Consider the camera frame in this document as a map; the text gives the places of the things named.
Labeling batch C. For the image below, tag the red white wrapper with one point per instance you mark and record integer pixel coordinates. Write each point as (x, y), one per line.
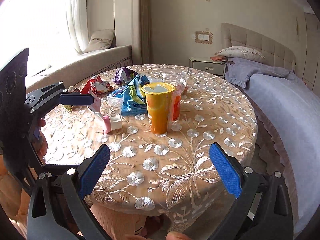
(97, 86)

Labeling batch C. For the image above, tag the yellow paper cup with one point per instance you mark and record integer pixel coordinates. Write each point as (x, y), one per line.
(158, 100)

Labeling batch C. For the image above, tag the clear cup red drink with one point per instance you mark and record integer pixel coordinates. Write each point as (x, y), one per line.
(178, 79)

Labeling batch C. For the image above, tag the grey bedside nightstand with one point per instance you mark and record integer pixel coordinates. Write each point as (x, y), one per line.
(206, 64)

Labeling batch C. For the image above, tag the person's left hand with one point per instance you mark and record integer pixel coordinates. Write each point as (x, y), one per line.
(40, 144)

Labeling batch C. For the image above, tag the window seat cushion pillow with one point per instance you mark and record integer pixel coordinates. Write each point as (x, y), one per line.
(100, 40)

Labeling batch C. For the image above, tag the white sheer curtain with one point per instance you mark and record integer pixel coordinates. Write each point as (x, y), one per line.
(76, 17)

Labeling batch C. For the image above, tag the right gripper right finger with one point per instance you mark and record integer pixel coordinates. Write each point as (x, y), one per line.
(262, 207)

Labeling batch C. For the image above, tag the purple wrapper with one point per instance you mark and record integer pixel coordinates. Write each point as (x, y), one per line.
(123, 76)

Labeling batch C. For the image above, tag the red item on nightstand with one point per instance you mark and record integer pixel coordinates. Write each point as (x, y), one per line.
(219, 58)

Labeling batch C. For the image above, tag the framed wall switch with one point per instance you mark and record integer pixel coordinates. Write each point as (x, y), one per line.
(203, 37)

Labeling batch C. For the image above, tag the bed with lavender cover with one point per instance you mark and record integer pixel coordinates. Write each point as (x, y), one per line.
(293, 111)

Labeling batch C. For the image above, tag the beige tufted headboard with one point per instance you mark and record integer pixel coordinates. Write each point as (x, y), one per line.
(275, 54)

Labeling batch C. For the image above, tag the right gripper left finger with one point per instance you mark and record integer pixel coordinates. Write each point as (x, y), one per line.
(57, 208)

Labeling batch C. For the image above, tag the blue snack bag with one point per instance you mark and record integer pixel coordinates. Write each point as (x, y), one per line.
(134, 102)

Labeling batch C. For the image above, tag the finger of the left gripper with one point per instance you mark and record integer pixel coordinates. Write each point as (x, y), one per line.
(80, 99)

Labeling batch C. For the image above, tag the beige built-in wardrobe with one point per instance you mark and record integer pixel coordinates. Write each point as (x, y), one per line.
(311, 70)

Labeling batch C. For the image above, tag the beige window bench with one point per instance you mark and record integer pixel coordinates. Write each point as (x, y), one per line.
(82, 67)

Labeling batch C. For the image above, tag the grey ruffled pillow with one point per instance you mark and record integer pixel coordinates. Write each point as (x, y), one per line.
(242, 52)

